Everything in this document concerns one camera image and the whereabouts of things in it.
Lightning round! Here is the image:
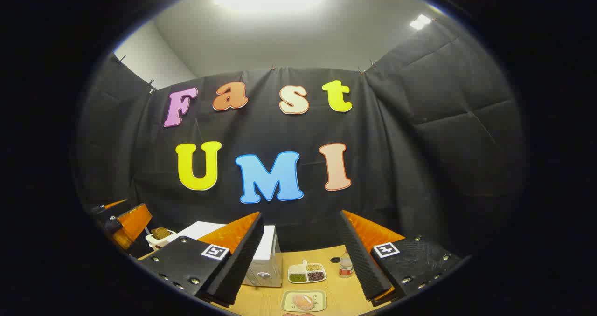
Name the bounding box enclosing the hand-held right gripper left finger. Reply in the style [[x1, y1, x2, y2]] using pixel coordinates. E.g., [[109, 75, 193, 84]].
[[139, 211, 264, 307]]

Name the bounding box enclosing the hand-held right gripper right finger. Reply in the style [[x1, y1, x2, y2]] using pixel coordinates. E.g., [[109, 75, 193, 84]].
[[338, 210, 462, 307]]

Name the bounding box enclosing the white microwave oven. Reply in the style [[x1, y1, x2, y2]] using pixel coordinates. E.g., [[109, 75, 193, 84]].
[[180, 220, 283, 288]]

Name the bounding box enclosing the pink orange round food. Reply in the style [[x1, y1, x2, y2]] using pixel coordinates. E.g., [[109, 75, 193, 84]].
[[293, 294, 316, 311]]

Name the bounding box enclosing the clear bottle with red label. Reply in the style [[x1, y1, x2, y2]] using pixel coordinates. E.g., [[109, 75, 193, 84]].
[[339, 250, 354, 278]]

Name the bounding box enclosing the white toaster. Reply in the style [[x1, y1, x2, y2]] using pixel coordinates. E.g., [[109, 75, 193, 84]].
[[146, 228, 177, 251]]

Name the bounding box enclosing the white divided bean dish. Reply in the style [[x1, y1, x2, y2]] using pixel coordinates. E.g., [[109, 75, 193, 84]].
[[287, 259, 327, 284]]

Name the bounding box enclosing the pale green square plate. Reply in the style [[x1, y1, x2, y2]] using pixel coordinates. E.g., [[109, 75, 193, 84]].
[[280, 289, 327, 313]]

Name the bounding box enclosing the black backdrop cloth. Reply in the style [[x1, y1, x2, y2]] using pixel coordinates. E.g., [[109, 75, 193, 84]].
[[75, 15, 528, 261]]

